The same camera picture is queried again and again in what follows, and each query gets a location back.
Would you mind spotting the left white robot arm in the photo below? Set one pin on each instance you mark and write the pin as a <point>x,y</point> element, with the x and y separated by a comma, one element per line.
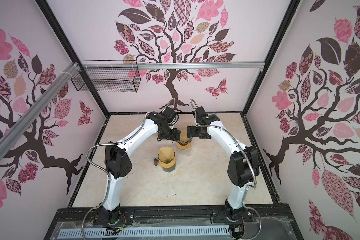
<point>117,157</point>

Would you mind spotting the black wire basket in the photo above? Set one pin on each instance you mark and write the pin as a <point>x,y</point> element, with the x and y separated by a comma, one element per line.
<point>108,76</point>

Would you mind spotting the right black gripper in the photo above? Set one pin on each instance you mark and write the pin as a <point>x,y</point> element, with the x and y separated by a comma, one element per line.
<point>193,133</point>

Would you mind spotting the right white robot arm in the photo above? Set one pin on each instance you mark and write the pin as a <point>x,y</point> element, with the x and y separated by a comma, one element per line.
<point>243,163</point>

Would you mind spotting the aluminium rail left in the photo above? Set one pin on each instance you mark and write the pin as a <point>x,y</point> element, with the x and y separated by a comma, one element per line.
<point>18,129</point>

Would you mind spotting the white cable duct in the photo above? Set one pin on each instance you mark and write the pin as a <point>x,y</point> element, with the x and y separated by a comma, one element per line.
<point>143,232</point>

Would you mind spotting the brown paper coffee filter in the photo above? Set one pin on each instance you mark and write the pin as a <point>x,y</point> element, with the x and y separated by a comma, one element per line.
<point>166,155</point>

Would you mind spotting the grey glass carafe mug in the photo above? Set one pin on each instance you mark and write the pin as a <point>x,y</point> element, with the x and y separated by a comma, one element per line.
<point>156,162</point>

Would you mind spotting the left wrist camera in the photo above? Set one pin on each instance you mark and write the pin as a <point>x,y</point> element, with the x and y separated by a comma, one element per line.
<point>170,115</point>

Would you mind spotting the aluminium rail back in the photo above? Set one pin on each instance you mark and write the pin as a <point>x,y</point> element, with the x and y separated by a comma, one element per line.
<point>225,65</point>

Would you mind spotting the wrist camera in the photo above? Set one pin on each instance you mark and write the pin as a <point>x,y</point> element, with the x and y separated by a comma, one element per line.
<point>201,113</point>
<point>170,115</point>

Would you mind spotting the aluminium rail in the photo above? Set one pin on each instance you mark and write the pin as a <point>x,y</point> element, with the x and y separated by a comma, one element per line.
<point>18,129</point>
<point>225,65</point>

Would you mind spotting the black base frame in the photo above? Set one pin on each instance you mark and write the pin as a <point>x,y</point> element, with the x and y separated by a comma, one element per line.
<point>262,222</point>

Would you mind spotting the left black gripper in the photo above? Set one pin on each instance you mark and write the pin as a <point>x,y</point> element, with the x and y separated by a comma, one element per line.
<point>174,136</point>

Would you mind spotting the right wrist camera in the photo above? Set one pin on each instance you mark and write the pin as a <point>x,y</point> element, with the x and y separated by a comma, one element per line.
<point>201,113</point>

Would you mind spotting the wooden ring holder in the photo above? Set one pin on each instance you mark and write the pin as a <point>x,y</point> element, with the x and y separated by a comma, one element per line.
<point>183,146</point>
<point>168,164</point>

